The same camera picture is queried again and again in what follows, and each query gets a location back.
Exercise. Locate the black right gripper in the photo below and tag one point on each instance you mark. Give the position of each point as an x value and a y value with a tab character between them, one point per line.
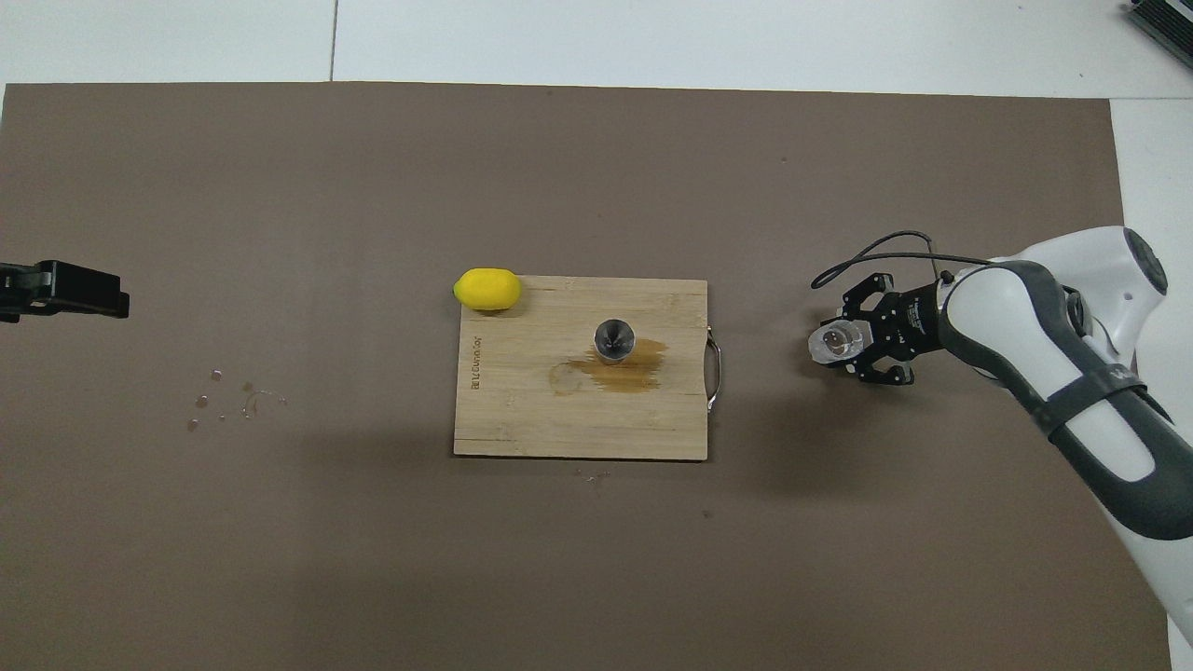
913	321

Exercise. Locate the clear glass cup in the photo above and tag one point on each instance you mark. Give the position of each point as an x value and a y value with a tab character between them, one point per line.
836	342

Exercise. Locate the steel double jigger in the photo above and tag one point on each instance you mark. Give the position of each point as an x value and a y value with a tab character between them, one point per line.
615	339

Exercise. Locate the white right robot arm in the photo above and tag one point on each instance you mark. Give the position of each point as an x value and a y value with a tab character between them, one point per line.
1025	335

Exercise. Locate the wooden cutting board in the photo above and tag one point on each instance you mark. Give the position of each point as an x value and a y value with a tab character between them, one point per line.
522	410

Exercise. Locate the yellow lemon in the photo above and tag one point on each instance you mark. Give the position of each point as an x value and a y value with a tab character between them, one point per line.
487	289

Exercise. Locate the brown table mat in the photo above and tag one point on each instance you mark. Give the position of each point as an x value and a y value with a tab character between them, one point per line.
373	559

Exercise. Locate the grey ribbed device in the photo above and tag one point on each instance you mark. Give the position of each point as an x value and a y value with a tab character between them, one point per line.
1165	23

